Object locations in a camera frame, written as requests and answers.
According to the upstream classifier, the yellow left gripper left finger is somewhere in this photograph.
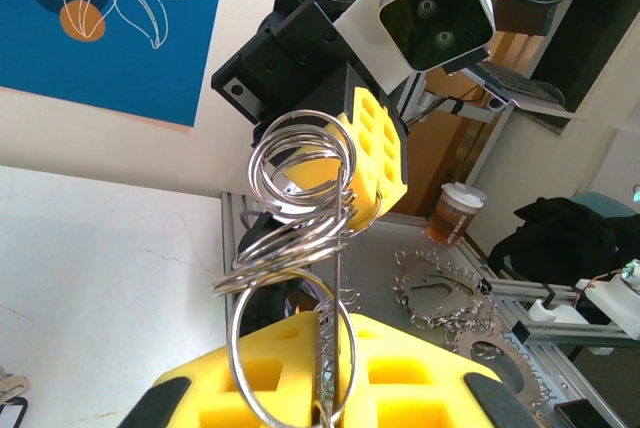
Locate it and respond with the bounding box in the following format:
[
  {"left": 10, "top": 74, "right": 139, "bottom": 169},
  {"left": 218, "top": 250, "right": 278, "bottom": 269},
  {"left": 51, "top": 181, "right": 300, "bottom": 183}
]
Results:
[{"left": 119, "top": 311, "right": 326, "bottom": 428}]

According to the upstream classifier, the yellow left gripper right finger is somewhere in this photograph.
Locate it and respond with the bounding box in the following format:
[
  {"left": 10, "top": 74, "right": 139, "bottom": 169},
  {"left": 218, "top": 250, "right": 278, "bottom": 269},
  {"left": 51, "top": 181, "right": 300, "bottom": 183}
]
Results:
[{"left": 324, "top": 315, "right": 544, "bottom": 428}]

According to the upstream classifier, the chain of metal key rings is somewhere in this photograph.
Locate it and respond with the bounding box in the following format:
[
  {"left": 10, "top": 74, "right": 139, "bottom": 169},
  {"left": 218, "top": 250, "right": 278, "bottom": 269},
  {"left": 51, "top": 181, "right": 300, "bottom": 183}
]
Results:
[{"left": 212, "top": 110, "right": 360, "bottom": 428}]

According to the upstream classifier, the brown wooden cabinet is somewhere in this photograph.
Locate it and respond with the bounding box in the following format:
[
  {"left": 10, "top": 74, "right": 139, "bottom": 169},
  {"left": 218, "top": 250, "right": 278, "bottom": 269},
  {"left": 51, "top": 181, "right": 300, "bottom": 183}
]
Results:
[{"left": 399, "top": 32, "right": 506, "bottom": 222}]

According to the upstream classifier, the pile of silver sprockets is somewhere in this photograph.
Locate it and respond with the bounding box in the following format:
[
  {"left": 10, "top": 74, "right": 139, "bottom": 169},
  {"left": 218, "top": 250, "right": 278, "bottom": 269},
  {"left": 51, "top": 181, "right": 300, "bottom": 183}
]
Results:
[{"left": 392, "top": 246, "right": 499, "bottom": 332}]

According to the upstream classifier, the clear cup with brown drink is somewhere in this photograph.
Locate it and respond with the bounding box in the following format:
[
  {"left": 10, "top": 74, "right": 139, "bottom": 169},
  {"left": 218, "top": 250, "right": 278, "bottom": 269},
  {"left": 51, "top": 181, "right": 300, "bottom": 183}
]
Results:
[{"left": 424, "top": 181, "right": 489, "bottom": 248}]

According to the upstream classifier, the large silver sprocket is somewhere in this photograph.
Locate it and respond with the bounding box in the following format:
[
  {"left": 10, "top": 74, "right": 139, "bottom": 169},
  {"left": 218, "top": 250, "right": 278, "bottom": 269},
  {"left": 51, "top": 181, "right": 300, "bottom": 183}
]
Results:
[{"left": 444, "top": 327, "right": 554, "bottom": 422}]

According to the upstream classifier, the black keyboard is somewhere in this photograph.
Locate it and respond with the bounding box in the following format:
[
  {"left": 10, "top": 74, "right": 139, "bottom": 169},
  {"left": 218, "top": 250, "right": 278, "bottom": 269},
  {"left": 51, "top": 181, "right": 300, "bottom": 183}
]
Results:
[{"left": 464, "top": 60, "right": 567, "bottom": 107}]

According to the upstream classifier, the blue poster with orange circle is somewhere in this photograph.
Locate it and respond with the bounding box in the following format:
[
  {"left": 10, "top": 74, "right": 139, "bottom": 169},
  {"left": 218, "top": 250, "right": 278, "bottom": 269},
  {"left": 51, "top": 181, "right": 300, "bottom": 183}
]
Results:
[{"left": 0, "top": 0, "right": 232, "bottom": 129}]

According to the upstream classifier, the black bag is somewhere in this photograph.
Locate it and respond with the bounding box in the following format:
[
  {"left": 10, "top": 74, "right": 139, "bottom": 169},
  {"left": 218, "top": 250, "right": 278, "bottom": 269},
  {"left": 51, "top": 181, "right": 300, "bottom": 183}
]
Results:
[{"left": 487, "top": 196, "right": 640, "bottom": 289}]

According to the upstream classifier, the silver key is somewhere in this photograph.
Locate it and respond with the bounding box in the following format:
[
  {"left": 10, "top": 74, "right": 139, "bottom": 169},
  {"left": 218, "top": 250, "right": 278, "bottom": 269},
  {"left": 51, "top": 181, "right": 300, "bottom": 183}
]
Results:
[{"left": 0, "top": 366, "right": 30, "bottom": 403}]

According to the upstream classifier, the black key tag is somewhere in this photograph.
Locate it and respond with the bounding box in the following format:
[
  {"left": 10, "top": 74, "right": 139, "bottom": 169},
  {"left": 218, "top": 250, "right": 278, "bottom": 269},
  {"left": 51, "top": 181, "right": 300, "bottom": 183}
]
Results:
[{"left": 0, "top": 396, "right": 30, "bottom": 428}]

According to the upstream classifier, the white plastic block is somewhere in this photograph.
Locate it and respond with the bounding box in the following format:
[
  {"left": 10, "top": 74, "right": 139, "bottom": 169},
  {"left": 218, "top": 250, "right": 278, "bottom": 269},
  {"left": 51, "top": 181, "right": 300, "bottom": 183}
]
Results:
[{"left": 574, "top": 275, "right": 640, "bottom": 342}]

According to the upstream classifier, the teal chair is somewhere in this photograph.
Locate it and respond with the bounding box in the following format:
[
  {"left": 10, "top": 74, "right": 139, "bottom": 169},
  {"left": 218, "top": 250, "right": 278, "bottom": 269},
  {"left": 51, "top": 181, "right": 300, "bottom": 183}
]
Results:
[{"left": 569, "top": 191, "right": 640, "bottom": 229}]

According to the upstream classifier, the aluminium extrusion rail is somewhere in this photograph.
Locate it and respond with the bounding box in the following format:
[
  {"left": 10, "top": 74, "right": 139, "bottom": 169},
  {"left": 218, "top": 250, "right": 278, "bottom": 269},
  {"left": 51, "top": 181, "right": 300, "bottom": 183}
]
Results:
[{"left": 487, "top": 275, "right": 640, "bottom": 355}]

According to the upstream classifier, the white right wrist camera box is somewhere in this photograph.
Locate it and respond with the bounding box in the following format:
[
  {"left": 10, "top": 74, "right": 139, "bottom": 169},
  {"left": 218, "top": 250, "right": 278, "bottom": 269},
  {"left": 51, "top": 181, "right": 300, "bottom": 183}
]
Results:
[{"left": 333, "top": 0, "right": 498, "bottom": 94}]

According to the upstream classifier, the aluminium frame rail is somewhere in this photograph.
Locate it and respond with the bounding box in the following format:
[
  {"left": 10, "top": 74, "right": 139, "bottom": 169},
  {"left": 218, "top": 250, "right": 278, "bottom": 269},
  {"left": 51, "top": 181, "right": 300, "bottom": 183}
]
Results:
[{"left": 464, "top": 242, "right": 624, "bottom": 428}]

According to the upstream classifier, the grooved aluminium mounting rail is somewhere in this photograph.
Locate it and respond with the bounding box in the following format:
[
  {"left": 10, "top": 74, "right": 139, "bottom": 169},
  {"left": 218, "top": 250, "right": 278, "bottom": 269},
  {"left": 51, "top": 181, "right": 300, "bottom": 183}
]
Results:
[{"left": 219, "top": 191, "right": 256, "bottom": 274}]

